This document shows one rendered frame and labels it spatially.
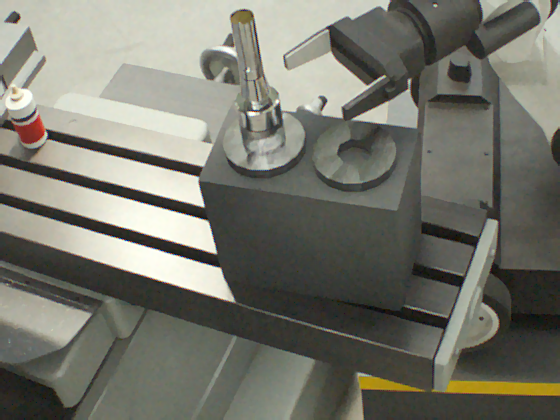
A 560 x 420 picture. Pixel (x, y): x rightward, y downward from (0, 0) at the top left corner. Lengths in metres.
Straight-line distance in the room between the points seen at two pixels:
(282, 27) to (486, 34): 1.81
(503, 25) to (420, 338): 0.38
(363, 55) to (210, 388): 0.89
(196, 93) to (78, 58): 1.29
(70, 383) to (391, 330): 0.45
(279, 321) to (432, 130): 0.69
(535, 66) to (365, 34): 0.45
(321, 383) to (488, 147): 0.58
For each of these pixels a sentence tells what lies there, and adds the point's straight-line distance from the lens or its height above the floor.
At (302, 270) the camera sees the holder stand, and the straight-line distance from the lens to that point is 1.19.
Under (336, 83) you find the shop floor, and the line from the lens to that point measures 2.77.
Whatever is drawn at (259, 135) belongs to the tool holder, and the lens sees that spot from 1.08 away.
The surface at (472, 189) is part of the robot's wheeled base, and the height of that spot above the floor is 0.59.
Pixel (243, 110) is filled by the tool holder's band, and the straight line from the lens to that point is 1.07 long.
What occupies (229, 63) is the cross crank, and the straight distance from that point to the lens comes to 1.94.
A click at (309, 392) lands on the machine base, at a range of 2.00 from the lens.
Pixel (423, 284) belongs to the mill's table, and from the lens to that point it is 1.23.
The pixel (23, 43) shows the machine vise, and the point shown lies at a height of 0.96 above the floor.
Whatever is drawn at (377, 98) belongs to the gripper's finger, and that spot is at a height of 1.13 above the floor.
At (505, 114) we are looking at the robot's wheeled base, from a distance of 1.88.
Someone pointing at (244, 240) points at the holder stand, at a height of 1.00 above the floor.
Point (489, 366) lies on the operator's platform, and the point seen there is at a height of 0.40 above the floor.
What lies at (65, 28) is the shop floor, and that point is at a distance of 3.16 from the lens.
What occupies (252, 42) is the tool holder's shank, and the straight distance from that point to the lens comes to 1.01.
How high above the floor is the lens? 1.91
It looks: 50 degrees down
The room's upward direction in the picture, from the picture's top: 10 degrees counter-clockwise
